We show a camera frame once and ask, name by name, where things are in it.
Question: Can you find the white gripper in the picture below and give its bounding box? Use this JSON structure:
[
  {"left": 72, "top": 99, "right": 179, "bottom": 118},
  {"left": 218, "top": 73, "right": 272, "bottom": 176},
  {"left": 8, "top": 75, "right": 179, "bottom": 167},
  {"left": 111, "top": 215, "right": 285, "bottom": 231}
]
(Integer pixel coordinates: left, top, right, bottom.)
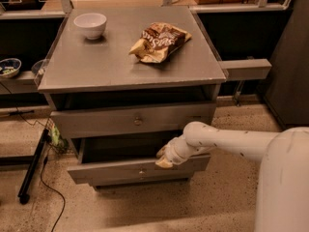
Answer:
[{"left": 155, "top": 136, "right": 196, "bottom": 169}]

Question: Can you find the grey drawer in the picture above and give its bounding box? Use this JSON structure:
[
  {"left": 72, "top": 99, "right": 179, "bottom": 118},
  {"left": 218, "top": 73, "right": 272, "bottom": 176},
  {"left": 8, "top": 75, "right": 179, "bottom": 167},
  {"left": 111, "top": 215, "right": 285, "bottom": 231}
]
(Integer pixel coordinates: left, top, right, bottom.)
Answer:
[
  {"left": 89, "top": 170, "right": 193, "bottom": 188},
  {"left": 51, "top": 101, "right": 216, "bottom": 138},
  {"left": 68, "top": 130, "right": 210, "bottom": 185}
]

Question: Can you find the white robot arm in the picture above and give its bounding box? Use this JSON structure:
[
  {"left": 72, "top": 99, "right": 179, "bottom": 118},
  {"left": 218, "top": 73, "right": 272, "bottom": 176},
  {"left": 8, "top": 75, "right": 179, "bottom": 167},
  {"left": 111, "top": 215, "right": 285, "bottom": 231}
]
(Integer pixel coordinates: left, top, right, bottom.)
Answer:
[{"left": 156, "top": 122, "right": 309, "bottom": 232}]

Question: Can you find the grey top drawer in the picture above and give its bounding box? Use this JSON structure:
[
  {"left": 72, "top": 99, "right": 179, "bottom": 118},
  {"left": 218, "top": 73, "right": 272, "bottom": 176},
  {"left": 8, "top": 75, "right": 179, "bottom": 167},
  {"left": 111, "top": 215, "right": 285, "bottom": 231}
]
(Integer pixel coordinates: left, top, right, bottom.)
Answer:
[{"left": 51, "top": 101, "right": 216, "bottom": 138}]

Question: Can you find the grey bottom drawer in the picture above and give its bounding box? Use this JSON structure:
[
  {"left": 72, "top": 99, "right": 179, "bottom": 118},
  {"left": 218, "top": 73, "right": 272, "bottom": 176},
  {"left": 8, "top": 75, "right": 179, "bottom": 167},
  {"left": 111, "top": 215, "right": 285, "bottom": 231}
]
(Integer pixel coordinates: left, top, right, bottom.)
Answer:
[{"left": 89, "top": 170, "right": 193, "bottom": 188}]

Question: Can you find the grey drawer cabinet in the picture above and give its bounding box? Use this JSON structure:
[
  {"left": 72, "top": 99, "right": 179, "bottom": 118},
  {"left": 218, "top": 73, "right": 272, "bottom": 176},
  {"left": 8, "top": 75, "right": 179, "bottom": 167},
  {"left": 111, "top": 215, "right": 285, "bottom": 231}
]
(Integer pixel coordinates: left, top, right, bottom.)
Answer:
[{"left": 37, "top": 5, "right": 228, "bottom": 190}]

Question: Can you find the green packet in basket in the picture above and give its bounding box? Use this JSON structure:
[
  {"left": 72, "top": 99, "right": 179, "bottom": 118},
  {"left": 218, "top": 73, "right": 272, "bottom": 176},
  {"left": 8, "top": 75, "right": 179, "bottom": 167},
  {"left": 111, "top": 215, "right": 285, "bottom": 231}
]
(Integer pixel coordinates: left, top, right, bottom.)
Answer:
[{"left": 50, "top": 125, "right": 68, "bottom": 149}]

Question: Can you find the brown chip bag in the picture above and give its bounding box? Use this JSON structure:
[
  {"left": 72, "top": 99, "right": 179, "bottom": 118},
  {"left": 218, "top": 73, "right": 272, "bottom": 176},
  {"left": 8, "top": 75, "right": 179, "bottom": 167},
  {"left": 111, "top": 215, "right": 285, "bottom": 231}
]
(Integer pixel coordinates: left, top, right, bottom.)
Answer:
[{"left": 129, "top": 22, "right": 192, "bottom": 64}]

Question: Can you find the grey side bar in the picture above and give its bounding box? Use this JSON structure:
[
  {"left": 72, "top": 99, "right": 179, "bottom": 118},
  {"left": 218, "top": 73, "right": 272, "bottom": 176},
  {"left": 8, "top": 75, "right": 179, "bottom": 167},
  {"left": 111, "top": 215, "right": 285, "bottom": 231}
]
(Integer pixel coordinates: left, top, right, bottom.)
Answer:
[{"left": 219, "top": 59, "right": 271, "bottom": 81}]

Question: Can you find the black metal leg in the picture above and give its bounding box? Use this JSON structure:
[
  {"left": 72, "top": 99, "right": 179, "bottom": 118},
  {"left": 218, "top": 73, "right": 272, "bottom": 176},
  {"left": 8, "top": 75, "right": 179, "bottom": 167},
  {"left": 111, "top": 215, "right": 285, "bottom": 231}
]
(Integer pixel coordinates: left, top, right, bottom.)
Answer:
[{"left": 17, "top": 129, "right": 48, "bottom": 205}]

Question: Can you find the white ceramic bowl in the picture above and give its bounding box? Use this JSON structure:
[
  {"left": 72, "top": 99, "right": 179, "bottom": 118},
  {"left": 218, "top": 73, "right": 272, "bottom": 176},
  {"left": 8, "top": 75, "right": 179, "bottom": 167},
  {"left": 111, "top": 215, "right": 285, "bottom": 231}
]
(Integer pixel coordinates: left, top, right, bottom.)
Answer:
[{"left": 73, "top": 13, "right": 107, "bottom": 40}]

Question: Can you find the clear glass cup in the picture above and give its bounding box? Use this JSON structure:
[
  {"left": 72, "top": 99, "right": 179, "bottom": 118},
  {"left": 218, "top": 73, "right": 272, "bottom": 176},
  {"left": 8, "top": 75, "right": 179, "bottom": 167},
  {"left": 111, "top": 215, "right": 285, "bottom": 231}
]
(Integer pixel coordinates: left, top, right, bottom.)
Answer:
[{"left": 31, "top": 59, "right": 48, "bottom": 74}]

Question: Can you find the grey side shelf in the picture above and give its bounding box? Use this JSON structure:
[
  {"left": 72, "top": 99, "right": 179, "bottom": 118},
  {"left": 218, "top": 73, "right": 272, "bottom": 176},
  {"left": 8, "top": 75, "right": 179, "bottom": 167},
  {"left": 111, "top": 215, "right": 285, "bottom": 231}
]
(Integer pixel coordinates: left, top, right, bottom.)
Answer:
[{"left": 0, "top": 71, "right": 38, "bottom": 95}]

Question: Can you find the blue patterned bowl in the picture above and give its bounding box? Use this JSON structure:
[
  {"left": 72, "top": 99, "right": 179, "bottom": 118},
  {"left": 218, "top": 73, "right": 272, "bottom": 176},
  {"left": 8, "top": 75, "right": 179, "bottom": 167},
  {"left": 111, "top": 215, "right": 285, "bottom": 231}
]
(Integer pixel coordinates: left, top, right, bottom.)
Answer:
[{"left": 0, "top": 58, "right": 21, "bottom": 78}]

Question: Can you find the black floor cable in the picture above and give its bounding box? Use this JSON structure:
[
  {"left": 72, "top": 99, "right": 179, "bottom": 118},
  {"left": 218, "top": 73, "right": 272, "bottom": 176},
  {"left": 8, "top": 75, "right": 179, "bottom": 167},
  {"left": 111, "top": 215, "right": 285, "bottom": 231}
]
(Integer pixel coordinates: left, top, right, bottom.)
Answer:
[{"left": 0, "top": 80, "right": 67, "bottom": 232}]

